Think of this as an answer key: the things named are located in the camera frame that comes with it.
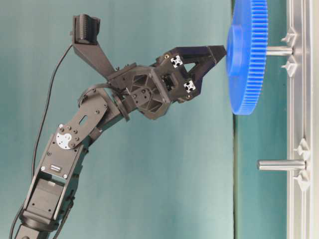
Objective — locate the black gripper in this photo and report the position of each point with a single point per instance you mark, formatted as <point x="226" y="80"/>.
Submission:
<point x="176" y="76"/>

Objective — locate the large blue plastic gear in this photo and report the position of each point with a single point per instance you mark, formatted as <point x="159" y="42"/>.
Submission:
<point x="246" y="54"/>

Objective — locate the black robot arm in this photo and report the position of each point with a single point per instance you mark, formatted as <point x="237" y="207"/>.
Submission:
<point x="54" y="183"/>

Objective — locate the upper steel shaft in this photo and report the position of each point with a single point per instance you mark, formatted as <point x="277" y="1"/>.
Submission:
<point x="279" y="51"/>

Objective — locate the steel shaft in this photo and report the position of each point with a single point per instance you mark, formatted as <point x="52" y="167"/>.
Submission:
<point x="279" y="51"/>
<point x="281" y="165"/>

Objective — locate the lower steel shaft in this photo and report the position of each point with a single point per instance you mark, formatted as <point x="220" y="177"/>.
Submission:
<point x="281" y="165"/>

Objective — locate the white bracket below upper shaft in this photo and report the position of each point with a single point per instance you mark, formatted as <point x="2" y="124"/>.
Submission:
<point x="290" y="66"/>

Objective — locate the white bracket below shaft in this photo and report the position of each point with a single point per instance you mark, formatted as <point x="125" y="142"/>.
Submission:
<point x="290" y="66"/>
<point x="303" y="180"/>

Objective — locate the white bracket above upper shaft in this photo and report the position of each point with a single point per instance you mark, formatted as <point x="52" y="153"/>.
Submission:
<point x="290" y="37"/>

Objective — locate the white bracket above shaft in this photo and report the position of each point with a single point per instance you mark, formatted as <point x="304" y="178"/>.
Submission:
<point x="303" y="150"/>
<point x="290" y="37"/>

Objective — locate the aluminium extrusion rail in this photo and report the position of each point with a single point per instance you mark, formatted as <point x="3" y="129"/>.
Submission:
<point x="303" y="119"/>

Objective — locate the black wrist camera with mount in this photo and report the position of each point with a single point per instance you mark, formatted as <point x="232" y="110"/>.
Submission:
<point x="87" y="39"/>

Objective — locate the white bracket above lower shaft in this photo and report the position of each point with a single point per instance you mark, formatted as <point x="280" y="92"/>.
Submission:
<point x="303" y="150"/>

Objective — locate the white bracket below lower shaft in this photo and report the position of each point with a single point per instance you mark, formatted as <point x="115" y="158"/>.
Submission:
<point x="303" y="180"/>

